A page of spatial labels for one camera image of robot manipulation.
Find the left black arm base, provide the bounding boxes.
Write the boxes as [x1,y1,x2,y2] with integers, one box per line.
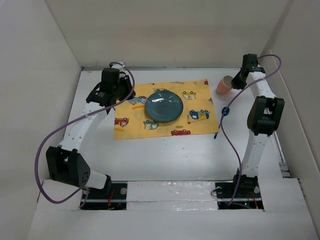
[80,181,128,211]

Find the teal ceramic plate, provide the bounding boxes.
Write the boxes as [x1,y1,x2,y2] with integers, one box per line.
[145,90,184,123]

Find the blue metal spoon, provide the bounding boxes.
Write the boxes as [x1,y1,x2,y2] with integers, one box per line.
[218,106,230,130]

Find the pink ceramic mug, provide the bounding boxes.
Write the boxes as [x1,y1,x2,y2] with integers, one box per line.
[215,75,233,95]

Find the yellow car-print cloth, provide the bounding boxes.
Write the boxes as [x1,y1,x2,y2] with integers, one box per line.
[114,79,219,140]

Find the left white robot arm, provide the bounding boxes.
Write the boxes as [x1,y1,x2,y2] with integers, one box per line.
[45,62,135,199]

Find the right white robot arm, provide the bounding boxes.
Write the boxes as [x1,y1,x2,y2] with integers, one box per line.
[231,53,285,197]

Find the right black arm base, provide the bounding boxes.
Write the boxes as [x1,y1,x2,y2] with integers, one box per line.
[210,170,264,210]

